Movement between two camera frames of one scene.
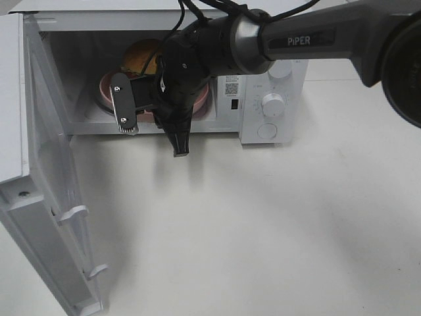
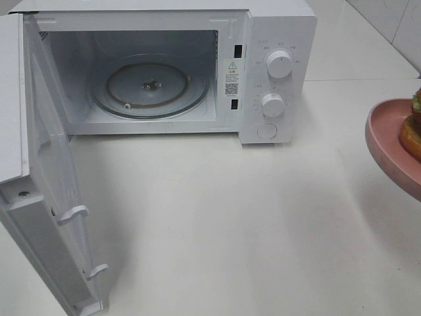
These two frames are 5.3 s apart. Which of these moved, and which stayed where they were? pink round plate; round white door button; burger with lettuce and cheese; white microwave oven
Moved: pink round plate; burger with lettuce and cheese
Stayed: white microwave oven; round white door button
